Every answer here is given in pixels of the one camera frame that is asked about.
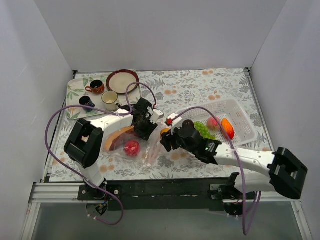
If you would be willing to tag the clear zip top bag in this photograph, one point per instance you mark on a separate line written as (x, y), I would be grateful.
(149, 150)

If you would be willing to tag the red rimmed cream plate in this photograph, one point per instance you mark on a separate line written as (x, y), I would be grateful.
(119, 80)

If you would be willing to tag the orange red fake mango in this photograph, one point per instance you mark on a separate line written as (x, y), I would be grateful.
(227, 129)

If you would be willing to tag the pink fake peach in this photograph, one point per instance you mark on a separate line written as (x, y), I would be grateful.
(213, 124)

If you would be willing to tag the floral patterned tablecloth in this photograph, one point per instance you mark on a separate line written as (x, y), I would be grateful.
(195, 95)

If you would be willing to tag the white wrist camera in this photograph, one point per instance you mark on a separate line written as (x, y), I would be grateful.
(157, 114)
(174, 121)

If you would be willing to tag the dark blue small cup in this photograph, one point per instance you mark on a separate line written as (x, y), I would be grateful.
(86, 103)

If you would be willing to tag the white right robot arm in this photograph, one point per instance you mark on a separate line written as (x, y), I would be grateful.
(275, 171)

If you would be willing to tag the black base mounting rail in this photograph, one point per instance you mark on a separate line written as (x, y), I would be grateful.
(164, 194)

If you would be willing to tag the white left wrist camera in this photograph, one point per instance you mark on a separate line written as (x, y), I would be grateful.
(157, 114)

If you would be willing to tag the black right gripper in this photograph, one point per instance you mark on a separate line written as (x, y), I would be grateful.
(169, 141)

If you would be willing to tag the green fake grapes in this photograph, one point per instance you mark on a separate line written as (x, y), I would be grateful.
(203, 130)

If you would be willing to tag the dark purple fake eggplant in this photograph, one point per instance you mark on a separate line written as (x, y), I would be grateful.
(188, 123)

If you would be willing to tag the floral serving tray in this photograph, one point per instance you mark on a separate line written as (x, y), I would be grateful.
(76, 89)

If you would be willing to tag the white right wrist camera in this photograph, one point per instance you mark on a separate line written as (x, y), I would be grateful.
(174, 121)

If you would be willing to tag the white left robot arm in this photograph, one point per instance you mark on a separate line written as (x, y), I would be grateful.
(85, 141)

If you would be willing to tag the aluminium frame rail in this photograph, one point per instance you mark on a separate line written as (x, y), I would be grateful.
(61, 192)

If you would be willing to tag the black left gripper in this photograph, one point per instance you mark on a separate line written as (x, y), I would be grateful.
(145, 128)

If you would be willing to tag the cream enamel mug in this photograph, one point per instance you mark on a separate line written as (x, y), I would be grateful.
(110, 100)

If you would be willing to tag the red fake tomato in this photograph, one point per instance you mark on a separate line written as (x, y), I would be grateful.
(132, 148)

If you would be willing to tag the yellow fake bell pepper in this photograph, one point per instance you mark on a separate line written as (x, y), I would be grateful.
(163, 131)

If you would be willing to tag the brown orange teacup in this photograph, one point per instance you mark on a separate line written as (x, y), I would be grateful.
(96, 87)

